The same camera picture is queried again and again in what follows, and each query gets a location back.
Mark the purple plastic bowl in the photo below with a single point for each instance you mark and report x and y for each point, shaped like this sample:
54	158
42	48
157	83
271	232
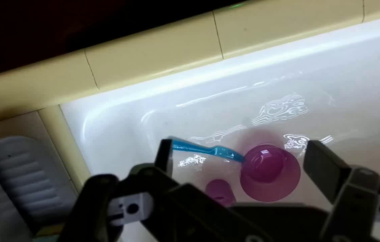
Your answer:
269	173

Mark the blue plastic knife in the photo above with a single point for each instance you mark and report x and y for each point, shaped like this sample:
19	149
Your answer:
217	150

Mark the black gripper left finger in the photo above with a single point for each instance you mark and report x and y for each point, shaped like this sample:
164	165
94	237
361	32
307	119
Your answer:
164	157

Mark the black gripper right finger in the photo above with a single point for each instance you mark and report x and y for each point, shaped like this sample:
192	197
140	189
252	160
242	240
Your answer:
325	168

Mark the white sink basin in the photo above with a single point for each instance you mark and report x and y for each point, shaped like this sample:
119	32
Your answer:
324	87

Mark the grey dish rack tray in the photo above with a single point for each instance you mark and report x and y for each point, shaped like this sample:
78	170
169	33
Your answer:
35	190

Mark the purple plastic cup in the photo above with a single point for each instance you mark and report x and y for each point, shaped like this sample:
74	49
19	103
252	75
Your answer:
220	190

